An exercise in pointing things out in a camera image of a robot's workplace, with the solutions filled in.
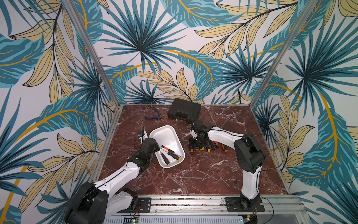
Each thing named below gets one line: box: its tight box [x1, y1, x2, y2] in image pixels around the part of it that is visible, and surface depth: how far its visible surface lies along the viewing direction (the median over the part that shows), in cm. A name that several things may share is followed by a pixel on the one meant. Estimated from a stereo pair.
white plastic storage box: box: [149, 125, 186, 169], surface depth 90 cm
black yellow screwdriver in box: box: [160, 152, 171, 166], surface depth 87 cm
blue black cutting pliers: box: [144, 107, 163, 120], surface depth 112 cm
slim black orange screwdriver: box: [161, 145, 182, 158], surface depth 90 cm
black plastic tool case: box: [167, 98, 202, 123], surface depth 116 cm
